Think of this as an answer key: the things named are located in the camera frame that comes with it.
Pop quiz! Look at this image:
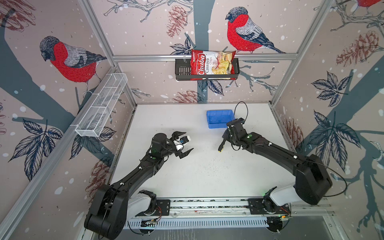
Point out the blue plastic bin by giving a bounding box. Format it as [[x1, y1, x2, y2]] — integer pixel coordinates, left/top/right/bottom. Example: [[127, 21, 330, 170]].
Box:
[[207, 110, 235, 129]]

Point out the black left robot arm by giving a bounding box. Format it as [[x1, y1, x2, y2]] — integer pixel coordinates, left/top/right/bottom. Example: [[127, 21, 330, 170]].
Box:
[[84, 131, 191, 240]]

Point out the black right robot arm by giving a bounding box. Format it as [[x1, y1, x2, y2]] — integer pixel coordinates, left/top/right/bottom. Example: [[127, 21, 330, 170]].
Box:
[[218, 118, 333, 214]]

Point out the white wire mesh shelf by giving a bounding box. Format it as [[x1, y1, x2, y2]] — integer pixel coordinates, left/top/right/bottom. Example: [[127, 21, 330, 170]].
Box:
[[75, 73, 128, 138]]

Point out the red cassava chips bag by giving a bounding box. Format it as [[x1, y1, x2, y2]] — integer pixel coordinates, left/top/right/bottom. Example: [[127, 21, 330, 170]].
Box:
[[191, 50, 236, 76]]

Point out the black wall basket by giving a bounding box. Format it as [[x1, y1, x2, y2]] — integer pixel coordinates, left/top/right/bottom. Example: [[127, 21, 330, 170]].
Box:
[[175, 58, 240, 81]]

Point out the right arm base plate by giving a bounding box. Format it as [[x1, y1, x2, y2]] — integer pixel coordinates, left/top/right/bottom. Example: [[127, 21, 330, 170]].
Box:
[[248, 198, 291, 215]]

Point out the aluminium mounting rail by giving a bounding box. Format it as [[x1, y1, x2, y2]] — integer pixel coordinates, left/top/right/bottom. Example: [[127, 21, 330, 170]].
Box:
[[131, 196, 332, 219]]

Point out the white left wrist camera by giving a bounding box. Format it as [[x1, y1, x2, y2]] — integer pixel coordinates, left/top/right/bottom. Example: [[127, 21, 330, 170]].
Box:
[[174, 136, 191, 151]]

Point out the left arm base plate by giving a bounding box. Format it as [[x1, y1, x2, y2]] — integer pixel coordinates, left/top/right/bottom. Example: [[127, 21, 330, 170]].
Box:
[[144, 200, 171, 217]]

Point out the black yellow screwdriver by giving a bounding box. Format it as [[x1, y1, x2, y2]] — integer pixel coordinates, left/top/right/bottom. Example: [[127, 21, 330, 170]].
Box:
[[218, 139, 227, 153]]

